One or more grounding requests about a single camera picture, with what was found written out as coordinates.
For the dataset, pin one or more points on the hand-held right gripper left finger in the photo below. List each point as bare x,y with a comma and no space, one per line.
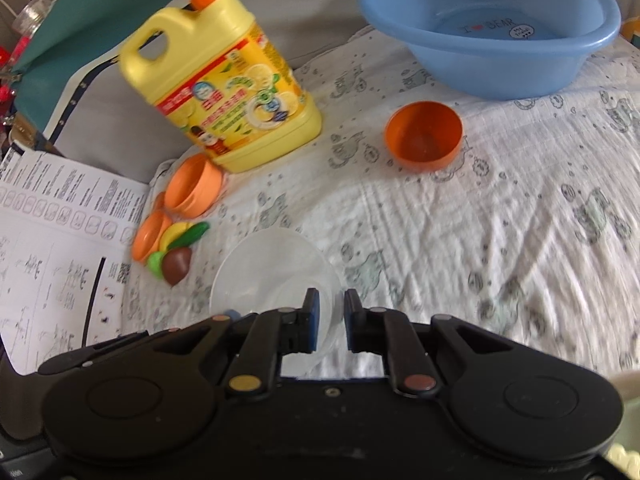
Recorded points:
313,320

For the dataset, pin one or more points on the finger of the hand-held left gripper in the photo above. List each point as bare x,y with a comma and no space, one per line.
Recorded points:
100,355

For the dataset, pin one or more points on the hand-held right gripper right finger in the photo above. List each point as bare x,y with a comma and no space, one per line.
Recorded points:
351,320

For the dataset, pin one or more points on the clear plastic bowl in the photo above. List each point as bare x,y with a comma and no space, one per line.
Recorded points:
270,270

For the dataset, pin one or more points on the light green toy piece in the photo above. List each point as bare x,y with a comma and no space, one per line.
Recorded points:
156,265

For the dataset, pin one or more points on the printed instruction sheet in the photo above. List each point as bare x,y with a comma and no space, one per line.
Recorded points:
50,260

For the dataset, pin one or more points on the brown toy piece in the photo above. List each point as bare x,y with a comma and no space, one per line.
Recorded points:
177,265

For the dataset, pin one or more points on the white printed blanket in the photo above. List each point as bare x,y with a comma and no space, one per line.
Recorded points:
450,235

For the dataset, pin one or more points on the yellow toy piece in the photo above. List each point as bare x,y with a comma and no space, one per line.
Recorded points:
172,236

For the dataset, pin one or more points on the dark green toy piece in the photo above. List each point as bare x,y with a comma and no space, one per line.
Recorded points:
197,231

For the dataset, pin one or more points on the large orange toy cup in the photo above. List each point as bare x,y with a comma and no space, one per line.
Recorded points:
195,185

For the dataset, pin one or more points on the orange plastic bowl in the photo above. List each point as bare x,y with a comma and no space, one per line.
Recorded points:
425,145

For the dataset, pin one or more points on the yellow detergent pump bottle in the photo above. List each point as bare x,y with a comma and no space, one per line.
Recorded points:
235,110

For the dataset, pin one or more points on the blue plastic basin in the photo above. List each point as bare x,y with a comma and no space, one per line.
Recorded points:
475,75

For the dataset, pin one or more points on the teal grey striped sheet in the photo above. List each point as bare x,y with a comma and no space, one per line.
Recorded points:
60,50

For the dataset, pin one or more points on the clear glass jar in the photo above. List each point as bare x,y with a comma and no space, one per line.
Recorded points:
34,12

